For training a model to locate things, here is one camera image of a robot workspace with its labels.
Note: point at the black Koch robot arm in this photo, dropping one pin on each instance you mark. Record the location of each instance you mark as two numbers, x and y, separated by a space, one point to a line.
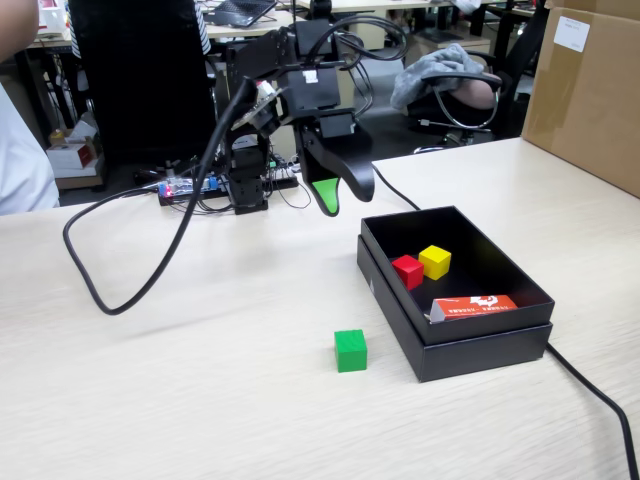
247 170

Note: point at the orange and white carton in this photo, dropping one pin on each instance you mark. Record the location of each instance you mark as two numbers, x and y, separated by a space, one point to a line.
475 306

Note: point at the beige office desk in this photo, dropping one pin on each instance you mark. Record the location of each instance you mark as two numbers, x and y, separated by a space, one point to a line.
235 31
50 42

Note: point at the red wooden cube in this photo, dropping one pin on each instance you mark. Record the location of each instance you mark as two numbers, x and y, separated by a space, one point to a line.
409 272

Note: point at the black jointed stand pole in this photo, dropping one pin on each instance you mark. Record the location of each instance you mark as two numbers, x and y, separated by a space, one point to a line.
321 5

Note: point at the large brown cardboard box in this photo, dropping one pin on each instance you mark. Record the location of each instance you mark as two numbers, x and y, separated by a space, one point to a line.
585 110

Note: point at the grey fleece blanket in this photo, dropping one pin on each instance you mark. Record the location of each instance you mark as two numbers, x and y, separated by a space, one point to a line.
435 70

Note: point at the yellow wooden cube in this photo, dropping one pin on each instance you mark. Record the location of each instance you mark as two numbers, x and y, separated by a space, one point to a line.
436 262

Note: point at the dark open laptop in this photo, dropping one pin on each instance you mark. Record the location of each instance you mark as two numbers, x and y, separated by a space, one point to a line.
240 11

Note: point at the controller board with red LED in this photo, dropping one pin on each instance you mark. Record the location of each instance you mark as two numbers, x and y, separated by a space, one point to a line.
200 185

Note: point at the flat brown cardboard box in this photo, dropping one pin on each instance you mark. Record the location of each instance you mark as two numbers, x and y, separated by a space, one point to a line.
75 181

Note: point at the person in white shirt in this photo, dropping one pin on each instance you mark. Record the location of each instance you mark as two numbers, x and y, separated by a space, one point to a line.
20 165

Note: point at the black box inner tray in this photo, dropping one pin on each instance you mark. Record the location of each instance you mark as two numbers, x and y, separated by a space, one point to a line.
475 280

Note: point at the black high-back office chair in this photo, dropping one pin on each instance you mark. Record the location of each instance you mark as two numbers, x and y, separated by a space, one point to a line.
145 75

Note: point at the pale pink seat cushion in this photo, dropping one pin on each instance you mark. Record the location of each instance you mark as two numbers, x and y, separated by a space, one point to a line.
475 92

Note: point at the bare person forearm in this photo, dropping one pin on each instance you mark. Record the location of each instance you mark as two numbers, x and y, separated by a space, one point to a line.
15 30

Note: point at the green wooden cube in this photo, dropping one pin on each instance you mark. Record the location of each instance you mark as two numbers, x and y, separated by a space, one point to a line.
350 352

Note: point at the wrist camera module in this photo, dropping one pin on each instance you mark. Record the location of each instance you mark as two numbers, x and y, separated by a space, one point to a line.
265 120

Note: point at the black open box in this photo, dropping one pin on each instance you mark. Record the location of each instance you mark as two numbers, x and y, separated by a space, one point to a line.
475 357

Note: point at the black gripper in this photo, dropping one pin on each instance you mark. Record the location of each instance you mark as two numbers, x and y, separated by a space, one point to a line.
315 92

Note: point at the black chair chrome armrest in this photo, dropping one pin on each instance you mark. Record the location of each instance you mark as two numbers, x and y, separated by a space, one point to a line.
517 75

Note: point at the beige pedestal cabinet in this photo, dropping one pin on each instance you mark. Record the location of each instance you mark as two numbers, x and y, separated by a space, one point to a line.
370 35

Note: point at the white and red small box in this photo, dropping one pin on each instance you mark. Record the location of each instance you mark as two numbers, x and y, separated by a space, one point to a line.
67 156

